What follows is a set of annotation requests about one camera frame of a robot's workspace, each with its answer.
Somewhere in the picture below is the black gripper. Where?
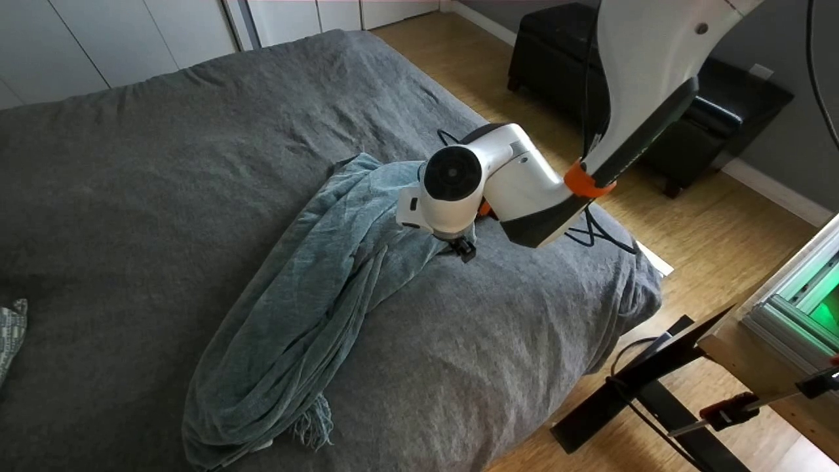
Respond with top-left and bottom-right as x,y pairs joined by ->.
445,236 -> 477,261

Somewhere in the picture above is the teal grey blanket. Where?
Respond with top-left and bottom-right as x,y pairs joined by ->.
182,155 -> 441,468

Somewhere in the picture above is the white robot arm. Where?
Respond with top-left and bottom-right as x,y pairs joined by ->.
395,0 -> 764,255

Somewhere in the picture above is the black storage bench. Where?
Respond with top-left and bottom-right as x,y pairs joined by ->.
510,0 -> 793,193

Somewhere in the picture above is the dark grey duvet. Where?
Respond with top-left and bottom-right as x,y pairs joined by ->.
0,32 -> 662,472

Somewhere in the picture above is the white wardrobe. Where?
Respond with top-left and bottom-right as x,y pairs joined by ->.
0,0 -> 448,106

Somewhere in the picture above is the white bed frame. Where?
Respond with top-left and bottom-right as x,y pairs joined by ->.
633,239 -> 673,277

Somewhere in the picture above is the black camera tripod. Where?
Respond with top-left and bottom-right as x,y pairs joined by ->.
549,303 -> 839,472

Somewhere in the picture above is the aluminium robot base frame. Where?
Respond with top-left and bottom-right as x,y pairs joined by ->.
742,214 -> 839,369

